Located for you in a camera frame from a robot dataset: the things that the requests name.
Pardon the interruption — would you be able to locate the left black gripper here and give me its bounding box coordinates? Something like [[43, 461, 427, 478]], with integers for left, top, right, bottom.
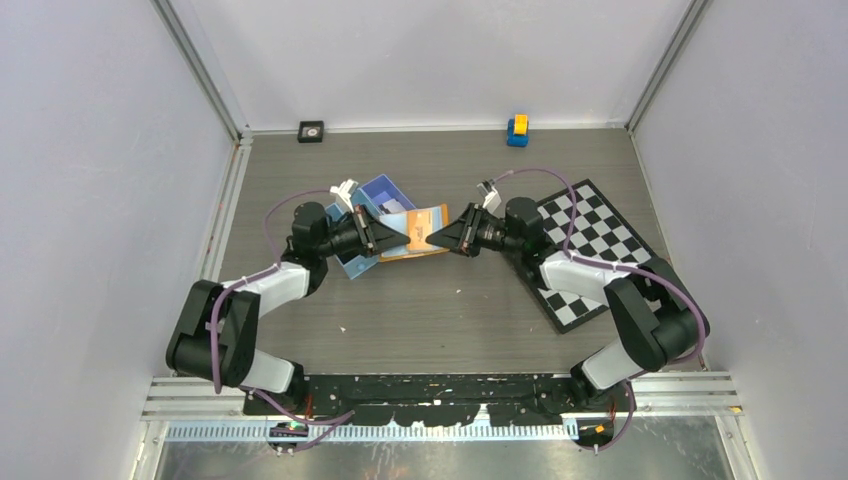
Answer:
[[316, 204, 408, 258]]

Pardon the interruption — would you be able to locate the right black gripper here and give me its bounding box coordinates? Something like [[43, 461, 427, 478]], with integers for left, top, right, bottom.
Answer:
[[429, 202, 524, 257]]

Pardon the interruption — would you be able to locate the gold credit card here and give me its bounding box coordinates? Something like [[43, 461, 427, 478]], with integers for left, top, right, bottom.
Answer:
[[406, 204, 448, 255]]

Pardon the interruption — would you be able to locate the orange leather card holder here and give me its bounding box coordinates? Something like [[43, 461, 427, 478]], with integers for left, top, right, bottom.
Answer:
[[379, 204, 449, 263]]

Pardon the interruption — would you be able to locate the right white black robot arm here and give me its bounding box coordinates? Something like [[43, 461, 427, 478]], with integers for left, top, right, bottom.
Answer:
[[426, 197, 708, 411]]

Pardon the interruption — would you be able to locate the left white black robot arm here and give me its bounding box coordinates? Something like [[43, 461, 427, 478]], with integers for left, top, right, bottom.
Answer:
[[165, 202, 410, 414]]

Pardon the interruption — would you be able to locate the blue purple three-drawer organizer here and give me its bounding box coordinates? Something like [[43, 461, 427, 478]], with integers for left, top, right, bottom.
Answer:
[[325, 174, 414, 280]]

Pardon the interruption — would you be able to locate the blue yellow toy block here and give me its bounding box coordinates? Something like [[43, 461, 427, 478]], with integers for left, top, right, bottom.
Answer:
[[506, 114, 529, 148]]

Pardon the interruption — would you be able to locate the small black square box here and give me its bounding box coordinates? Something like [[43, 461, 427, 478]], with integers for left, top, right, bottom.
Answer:
[[297, 120, 325, 143]]

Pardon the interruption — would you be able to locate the black white checkerboard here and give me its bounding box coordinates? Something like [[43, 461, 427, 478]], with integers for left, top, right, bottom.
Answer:
[[503, 179, 656, 334]]

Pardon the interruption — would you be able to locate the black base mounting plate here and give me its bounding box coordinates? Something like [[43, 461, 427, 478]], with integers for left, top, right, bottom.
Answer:
[[243, 373, 629, 427]]

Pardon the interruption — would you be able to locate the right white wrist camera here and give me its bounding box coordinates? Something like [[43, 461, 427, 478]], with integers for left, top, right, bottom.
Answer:
[[476, 179, 502, 214]]

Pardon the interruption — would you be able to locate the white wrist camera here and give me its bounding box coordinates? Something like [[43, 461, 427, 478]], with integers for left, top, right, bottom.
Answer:
[[329, 179, 358, 212], [476, 179, 502, 214]]

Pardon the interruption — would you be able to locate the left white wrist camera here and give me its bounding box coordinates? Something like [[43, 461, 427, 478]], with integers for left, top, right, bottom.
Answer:
[[329, 179, 358, 212]]

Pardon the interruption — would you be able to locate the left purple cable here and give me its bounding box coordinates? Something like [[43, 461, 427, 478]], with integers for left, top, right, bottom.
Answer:
[[208, 189, 362, 455]]

